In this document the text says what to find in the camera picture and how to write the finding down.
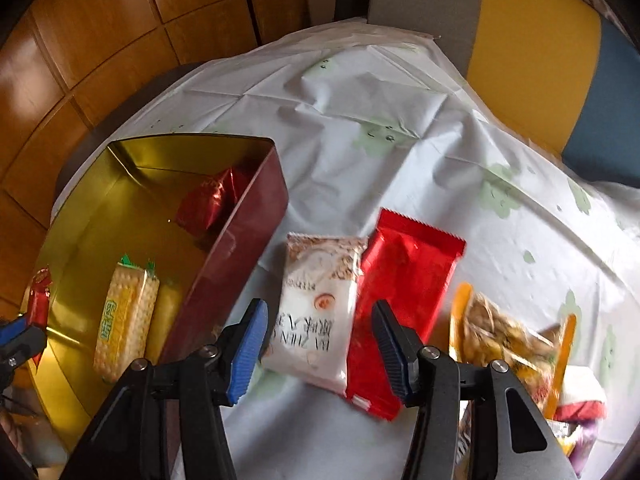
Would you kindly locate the grey yellow blue sofa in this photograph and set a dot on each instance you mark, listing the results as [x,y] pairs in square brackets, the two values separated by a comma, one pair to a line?
[530,50]

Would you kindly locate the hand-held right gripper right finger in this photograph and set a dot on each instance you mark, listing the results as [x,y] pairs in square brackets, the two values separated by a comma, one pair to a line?
[391,355]

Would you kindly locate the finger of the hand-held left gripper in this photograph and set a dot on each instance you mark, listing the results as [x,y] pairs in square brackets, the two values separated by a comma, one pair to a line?
[12,331]

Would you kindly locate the red and gold tin box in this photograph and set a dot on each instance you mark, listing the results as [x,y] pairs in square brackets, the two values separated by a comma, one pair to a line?
[150,240]

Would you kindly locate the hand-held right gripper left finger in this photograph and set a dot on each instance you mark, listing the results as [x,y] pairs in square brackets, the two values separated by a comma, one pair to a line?
[247,350]

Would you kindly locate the yellow green cracker packet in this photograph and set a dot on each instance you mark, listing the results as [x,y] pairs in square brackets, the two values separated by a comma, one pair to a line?
[125,320]

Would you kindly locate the red foil snack packet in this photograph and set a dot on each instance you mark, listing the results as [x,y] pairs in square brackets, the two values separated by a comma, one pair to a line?
[207,200]

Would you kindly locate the red and white snack packet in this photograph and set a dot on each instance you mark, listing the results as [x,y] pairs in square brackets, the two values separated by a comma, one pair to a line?
[582,395]

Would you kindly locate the white floral tablecloth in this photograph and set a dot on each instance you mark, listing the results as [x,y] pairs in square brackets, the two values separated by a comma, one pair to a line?
[375,160]

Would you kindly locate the wooden panelled cabinet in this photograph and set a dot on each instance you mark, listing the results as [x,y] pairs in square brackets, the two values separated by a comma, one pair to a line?
[100,35]

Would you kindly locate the orange clear seed packet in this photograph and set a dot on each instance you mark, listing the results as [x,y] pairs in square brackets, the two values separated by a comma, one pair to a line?
[500,340]

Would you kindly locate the long red snack packet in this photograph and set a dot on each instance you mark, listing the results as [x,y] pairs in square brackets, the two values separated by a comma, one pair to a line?
[405,270]

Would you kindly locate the purple snack packet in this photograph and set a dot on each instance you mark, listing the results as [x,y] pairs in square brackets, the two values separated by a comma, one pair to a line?
[587,442]

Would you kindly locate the small red candy packet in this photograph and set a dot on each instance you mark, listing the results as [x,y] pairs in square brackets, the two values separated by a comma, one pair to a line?
[40,295]

